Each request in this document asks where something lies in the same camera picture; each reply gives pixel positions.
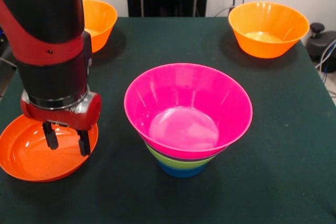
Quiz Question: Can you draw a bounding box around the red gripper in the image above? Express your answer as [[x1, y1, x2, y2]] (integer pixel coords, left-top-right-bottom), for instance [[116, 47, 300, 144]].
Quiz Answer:
[[20, 86, 102, 157]]

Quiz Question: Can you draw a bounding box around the orange shallow bowl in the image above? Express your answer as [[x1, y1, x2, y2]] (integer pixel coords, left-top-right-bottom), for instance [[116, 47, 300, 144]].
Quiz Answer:
[[0, 113, 99, 183]]

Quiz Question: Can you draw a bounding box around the large green bowl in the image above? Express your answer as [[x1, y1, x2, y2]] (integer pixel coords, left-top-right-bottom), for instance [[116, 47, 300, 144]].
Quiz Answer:
[[144, 142, 217, 170]]

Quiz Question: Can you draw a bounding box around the pink large bowl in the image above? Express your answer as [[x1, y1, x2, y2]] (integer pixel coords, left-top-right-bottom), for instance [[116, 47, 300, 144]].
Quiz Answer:
[[123, 62, 254, 160]]

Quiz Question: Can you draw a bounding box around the blue bowl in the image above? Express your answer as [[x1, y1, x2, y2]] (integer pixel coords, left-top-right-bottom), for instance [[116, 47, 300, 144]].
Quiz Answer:
[[156, 161, 209, 179]]

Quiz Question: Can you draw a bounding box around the dark green tablecloth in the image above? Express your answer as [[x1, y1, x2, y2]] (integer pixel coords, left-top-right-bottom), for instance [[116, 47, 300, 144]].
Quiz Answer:
[[0, 16, 336, 224]]

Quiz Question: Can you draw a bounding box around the grey office chair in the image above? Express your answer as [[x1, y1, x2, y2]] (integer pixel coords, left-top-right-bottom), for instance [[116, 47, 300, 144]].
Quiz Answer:
[[0, 47, 19, 78]]

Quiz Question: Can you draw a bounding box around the yellow-orange large bowl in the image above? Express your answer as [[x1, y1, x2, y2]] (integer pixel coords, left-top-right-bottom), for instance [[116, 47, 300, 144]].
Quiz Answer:
[[82, 0, 118, 54], [228, 1, 310, 59]]

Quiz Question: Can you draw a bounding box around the grey cable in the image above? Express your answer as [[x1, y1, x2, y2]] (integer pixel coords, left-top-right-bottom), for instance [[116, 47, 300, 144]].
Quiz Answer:
[[316, 39, 336, 69]]

